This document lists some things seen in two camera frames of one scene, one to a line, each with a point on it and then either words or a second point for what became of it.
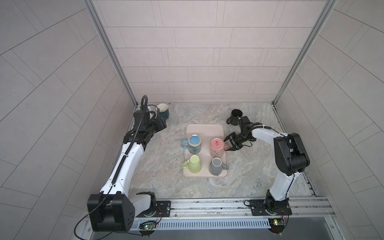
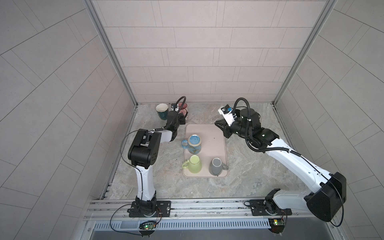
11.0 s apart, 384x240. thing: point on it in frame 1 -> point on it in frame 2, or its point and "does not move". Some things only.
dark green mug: x=164 y=111 does not move
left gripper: x=160 y=124 -> x=181 y=117
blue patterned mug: x=193 y=144 does not move
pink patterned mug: x=217 y=146 -> x=183 y=110
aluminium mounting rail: x=234 y=208 does not move
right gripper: x=232 y=135 -> x=226 y=129
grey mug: x=216 y=166 does not move
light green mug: x=193 y=164 does not move
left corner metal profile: x=91 y=7 does not move
